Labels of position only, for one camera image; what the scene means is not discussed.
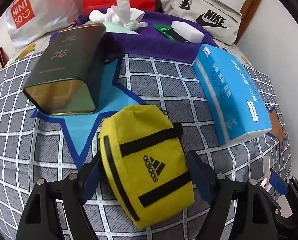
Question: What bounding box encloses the yellow Adidas pouch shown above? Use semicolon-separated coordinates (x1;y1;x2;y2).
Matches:
99;105;195;229

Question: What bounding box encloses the grey checked bed sheet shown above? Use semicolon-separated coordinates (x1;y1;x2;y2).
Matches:
0;33;292;240

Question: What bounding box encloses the blue tissue pack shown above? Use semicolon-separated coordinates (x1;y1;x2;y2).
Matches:
193;44;272;147

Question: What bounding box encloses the dark green tea tin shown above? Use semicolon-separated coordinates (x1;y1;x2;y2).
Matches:
23;23;106;115

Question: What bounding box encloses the white sponge block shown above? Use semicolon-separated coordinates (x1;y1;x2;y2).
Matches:
171;21;205;43

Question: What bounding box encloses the green black packet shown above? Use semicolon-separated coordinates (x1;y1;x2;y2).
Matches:
154;24;189;43

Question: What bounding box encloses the beige Nike waist bag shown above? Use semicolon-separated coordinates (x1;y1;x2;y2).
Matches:
159;0;242;46

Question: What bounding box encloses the purple towel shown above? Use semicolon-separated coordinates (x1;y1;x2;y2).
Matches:
49;7;220;63

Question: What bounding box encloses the pale green cloth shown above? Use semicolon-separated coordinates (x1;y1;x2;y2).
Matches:
104;22;138;35

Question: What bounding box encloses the white Miniso plastic bag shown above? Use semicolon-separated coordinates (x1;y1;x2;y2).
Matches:
5;0;78;49

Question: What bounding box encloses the brown wooden door frame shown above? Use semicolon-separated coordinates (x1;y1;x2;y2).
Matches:
235;0;261;45

